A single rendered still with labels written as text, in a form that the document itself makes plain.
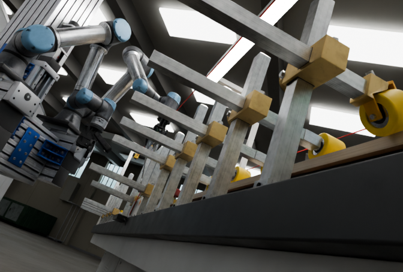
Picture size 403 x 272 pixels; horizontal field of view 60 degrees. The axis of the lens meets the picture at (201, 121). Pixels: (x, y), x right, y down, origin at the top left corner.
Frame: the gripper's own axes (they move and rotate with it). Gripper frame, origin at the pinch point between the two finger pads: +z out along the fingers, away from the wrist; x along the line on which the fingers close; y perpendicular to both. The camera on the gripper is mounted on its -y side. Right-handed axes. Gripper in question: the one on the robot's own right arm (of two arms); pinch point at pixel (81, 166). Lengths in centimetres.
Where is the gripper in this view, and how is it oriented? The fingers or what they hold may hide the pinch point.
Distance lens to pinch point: 172.4
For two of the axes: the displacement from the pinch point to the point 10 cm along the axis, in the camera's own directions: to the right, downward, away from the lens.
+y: -8.8, -4.4, -1.9
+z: -3.4, 8.5, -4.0
